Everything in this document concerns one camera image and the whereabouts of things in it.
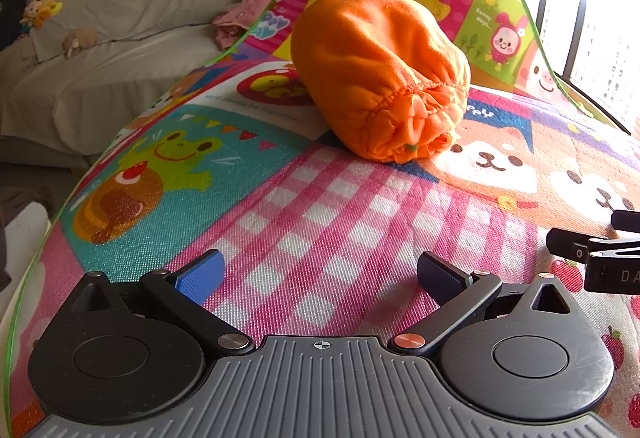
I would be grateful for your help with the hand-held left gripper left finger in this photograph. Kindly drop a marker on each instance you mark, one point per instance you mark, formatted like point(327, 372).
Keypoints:
point(200, 275)

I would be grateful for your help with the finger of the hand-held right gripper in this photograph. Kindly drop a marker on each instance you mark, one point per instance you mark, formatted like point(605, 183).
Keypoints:
point(567, 244)
point(627, 222)

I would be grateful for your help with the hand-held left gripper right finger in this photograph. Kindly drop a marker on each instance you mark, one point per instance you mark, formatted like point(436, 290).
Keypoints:
point(440, 278)

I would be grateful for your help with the orange pumpkin costume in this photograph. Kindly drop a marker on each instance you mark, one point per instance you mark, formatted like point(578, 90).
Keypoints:
point(360, 68)

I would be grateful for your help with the colourful printed play mat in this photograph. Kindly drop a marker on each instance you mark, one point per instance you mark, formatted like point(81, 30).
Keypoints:
point(325, 218)

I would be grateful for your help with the white object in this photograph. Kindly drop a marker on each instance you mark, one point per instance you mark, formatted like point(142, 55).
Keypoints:
point(30, 233)

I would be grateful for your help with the beige sofa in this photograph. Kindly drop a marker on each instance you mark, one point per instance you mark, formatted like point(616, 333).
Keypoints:
point(100, 68)

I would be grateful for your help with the pink clothing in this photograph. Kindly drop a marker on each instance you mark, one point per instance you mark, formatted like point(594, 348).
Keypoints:
point(235, 18)

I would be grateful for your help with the brown plush toy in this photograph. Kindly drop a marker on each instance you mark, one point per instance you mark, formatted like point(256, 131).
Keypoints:
point(77, 42)

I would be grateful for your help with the colourful plush toy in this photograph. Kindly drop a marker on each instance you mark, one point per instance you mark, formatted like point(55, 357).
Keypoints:
point(37, 12)

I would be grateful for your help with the black framed screen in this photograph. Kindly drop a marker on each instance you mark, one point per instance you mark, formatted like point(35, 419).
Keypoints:
point(10, 10)

